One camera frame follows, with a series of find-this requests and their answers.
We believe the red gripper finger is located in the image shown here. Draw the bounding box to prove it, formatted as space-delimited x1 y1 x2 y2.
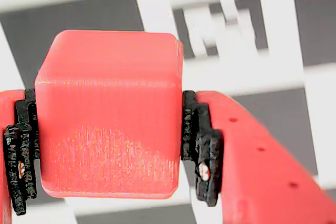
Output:
0 89 40 224
181 90 336 224

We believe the black white marker checkerboard mat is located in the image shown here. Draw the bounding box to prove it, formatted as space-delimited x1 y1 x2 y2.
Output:
0 0 336 224

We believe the red cube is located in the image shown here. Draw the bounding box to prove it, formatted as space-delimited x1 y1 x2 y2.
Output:
35 29 184 200

